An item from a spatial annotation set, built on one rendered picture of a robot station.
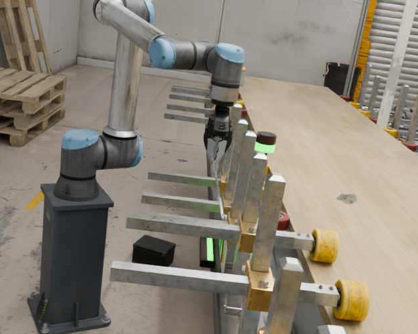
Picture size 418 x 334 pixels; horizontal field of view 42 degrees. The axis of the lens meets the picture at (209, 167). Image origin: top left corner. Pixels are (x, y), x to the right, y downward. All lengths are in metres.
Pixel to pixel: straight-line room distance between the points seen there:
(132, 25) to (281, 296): 1.23
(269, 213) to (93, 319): 1.63
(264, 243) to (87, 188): 1.32
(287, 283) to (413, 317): 0.47
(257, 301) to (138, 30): 1.07
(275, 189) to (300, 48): 8.47
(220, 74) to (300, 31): 7.84
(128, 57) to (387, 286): 1.38
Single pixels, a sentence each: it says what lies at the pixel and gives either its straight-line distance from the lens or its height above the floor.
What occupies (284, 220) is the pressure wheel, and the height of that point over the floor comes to 0.91.
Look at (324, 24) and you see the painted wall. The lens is 9.53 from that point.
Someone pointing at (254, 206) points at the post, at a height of 1.01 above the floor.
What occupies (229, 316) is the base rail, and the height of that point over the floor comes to 0.70.
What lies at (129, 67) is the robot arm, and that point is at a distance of 2.25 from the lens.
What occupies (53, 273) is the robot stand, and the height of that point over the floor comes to 0.28.
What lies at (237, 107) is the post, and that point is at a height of 1.11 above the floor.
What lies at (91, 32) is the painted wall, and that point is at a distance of 9.70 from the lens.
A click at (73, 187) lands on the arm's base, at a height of 0.66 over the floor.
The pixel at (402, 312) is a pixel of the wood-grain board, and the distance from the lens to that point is 1.29.
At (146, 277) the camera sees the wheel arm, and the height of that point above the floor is 0.95.
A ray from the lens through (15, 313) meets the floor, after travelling 2.69.
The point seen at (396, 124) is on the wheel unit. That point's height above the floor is 0.90.
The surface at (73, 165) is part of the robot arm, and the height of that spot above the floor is 0.75.
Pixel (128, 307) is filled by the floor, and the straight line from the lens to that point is 2.74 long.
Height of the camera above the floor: 1.50
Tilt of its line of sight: 18 degrees down
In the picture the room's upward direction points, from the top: 8 degrees clockwise
